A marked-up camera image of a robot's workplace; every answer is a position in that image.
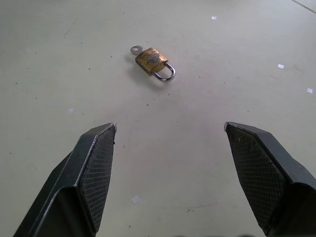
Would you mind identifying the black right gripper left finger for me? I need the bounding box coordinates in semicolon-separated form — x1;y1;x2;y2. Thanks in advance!
12;122;118;237

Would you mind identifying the brass padlock with steel shackle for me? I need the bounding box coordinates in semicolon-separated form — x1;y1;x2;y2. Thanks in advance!
134;47;176;82

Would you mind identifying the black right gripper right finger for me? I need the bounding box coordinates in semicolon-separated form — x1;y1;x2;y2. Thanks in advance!
223;121;316;237

